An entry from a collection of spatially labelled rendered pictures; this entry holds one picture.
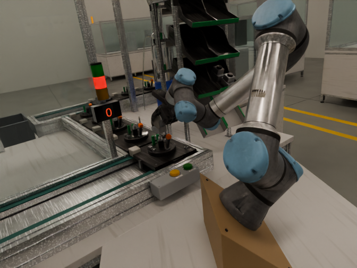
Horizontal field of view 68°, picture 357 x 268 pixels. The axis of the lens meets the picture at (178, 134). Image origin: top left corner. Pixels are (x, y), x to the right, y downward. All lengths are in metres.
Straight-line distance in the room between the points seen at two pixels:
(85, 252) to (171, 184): 0.38
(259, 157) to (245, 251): 0.24
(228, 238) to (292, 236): 0.35
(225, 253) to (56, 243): 0.58
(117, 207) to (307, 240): 0.66
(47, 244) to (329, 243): 0.89
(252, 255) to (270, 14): 0.64
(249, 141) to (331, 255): 0.45
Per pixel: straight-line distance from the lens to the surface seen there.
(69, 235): 1.04
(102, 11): 12.08
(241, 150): 0.67
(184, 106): 0.91
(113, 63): 9.94
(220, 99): 0.99
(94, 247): 1.02
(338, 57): 5.13
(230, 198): 0.81
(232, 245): 0.70
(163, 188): 1.05
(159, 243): 0.96
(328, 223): 1.06
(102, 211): 1.04
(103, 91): 1.20
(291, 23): 0.85
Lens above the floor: 1.52
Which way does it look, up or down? 22 degrees down
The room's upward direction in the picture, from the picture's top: 7 degrees counter-clockwise
